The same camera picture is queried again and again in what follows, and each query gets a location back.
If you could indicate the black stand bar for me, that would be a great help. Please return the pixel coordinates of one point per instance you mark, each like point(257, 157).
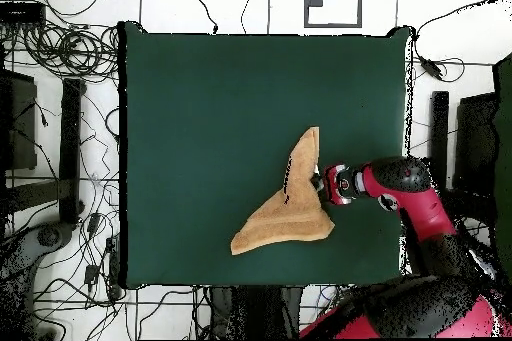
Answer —
point(439, 133)
point(71, 149)

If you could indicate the large black box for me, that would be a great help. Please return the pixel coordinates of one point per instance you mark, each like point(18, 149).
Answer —
point(20, 125)
point(476, 137)

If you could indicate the dark green table cloth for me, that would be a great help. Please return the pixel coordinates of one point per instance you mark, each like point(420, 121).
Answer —
point(200, 97)

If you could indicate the flat black device box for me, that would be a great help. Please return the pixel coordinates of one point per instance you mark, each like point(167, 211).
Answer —
point(22, 13)

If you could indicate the orange terry towel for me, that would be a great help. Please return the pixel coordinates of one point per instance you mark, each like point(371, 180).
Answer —
point(296, 213)

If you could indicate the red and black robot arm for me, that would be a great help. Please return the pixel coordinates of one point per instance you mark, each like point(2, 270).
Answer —
point(420, 197)

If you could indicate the grey floor frame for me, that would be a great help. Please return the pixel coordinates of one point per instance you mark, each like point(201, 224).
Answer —
point(332, 25)

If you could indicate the small black power adapter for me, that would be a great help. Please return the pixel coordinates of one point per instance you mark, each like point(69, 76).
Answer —
point(91, 273)
point(94, 223)

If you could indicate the pedestal leg with round foot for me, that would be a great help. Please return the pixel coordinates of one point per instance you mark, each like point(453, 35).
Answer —
point(48, 237)

